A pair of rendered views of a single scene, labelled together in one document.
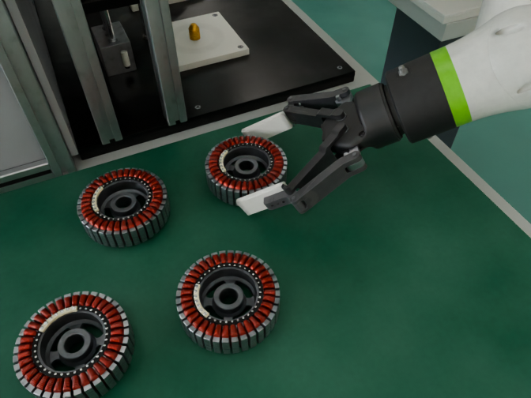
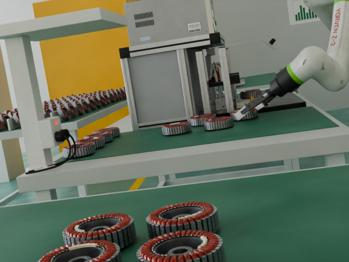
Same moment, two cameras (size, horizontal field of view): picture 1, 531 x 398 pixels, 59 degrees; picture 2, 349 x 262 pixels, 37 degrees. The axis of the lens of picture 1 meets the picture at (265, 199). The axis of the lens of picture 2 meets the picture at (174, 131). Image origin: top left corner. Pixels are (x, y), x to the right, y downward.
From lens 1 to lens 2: 172 cm
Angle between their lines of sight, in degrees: 50
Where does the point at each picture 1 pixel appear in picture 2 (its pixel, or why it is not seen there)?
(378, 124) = (273, 84)
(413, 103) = (280, 75)
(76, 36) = (202, 78)
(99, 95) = (206, 97)
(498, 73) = (297, 61)
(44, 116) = (189, 99)
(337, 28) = not seen: outside the picture
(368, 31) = not seen: outside the picture
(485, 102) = (297, 70)
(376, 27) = not seen: outside the picture
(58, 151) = (190, 114)
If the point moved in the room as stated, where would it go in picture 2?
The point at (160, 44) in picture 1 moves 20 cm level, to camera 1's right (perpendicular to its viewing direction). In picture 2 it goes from (225, 81) to (268, 76)
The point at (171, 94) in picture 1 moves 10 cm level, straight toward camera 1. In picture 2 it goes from (228, 101) to (224, 103)
